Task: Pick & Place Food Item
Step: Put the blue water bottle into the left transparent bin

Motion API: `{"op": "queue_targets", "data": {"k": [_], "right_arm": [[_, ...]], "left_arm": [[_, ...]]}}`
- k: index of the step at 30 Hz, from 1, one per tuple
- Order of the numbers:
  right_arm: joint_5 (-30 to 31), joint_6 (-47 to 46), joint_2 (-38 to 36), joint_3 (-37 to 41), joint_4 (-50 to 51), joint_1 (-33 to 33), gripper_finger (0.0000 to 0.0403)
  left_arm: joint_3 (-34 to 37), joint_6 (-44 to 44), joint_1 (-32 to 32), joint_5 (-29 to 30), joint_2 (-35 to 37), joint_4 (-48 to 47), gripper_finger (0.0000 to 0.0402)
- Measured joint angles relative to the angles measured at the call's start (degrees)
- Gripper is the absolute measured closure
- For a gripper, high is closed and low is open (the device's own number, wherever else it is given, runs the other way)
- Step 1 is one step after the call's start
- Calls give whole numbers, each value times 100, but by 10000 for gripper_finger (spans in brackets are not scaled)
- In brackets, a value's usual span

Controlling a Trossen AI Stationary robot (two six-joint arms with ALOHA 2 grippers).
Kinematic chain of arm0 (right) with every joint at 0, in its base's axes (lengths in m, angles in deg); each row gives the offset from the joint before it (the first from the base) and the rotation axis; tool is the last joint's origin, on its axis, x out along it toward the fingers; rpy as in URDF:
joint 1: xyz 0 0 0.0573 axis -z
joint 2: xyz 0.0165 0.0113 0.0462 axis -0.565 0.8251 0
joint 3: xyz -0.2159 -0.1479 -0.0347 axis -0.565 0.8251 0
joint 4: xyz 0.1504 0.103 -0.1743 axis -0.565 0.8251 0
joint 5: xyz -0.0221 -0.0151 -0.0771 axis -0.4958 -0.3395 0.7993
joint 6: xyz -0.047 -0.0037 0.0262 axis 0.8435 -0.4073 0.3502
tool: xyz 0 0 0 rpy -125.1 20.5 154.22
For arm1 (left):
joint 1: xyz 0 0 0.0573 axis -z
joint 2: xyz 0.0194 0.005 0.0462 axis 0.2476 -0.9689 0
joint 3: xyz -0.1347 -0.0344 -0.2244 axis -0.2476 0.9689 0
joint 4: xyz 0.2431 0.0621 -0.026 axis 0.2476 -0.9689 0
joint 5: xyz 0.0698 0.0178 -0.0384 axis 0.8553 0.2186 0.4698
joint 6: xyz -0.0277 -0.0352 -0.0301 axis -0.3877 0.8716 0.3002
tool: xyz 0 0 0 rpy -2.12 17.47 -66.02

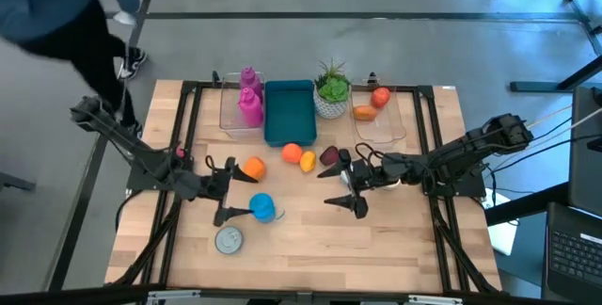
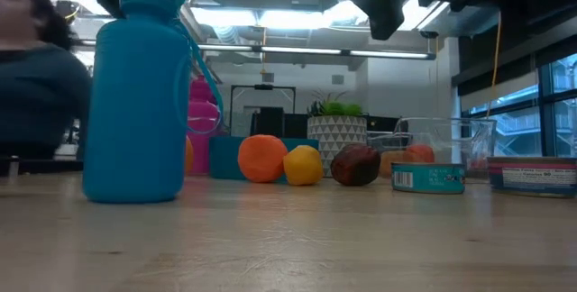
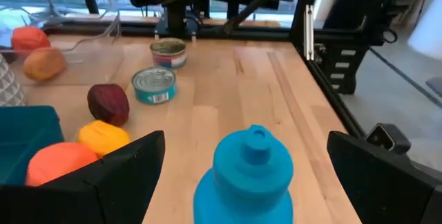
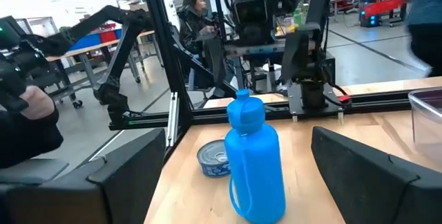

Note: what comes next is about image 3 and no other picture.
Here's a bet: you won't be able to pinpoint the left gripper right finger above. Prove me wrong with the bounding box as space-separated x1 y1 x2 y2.
326 130 442 224

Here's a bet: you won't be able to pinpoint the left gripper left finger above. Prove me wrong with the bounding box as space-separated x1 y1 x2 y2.
0 130 166 224

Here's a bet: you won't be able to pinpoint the dark red toy fruit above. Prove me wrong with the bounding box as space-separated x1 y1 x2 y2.
86 83 131 128

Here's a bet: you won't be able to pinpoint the blue plastic squeeze bottle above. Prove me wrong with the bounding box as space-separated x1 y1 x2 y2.
192 124 295 224

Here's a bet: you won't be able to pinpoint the oblong orange toy fruit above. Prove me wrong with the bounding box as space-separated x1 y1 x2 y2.
22 46 67 82

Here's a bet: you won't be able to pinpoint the red orange toy fruit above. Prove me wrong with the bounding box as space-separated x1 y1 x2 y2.
10 26 52 53

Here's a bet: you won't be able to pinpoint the gold tin can blue label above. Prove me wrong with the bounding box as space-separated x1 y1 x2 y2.
148 37 188 70

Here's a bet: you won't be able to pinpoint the round orange toy fruit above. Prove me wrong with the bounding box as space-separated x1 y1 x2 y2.
25 141 100 187

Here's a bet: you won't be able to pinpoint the yellow toy lemon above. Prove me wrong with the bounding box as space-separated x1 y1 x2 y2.
76 120 132 158

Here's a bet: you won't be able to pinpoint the teal plastic tray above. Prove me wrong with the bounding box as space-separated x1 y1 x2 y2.
0 104 66 187

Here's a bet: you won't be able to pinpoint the potted succulent white pot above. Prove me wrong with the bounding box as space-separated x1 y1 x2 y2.
0 8 63 107

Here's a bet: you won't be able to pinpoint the black panel white labels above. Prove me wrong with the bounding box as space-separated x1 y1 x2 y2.
319 42 361 95

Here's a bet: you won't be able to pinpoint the clear plastic container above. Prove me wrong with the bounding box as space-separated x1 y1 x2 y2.
0 26 126 86

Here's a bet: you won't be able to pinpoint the teal label tin can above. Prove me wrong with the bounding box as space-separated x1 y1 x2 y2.
131 66 178 106

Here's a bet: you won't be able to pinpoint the silver aluminium bracket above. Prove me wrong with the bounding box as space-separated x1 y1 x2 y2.
303 4 316 62

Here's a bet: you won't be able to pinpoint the black aluminium table frame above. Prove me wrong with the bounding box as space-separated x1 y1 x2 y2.
41 0 391 138

